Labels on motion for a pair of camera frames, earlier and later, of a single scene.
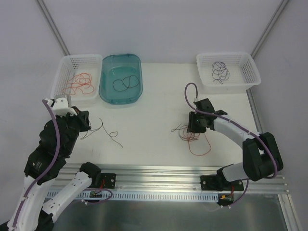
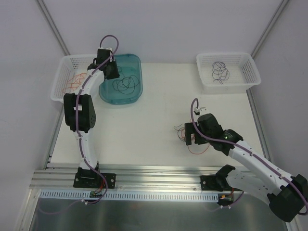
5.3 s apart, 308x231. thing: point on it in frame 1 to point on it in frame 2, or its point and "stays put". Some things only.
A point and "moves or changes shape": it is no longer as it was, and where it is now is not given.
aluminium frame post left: (54, 27) stays put
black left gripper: (83, 119) to (112, 71)
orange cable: (82, 81) stays put
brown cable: (90, 131) moves or changes shape
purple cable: (220, 71) stays put
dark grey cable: (219, 80) stays put
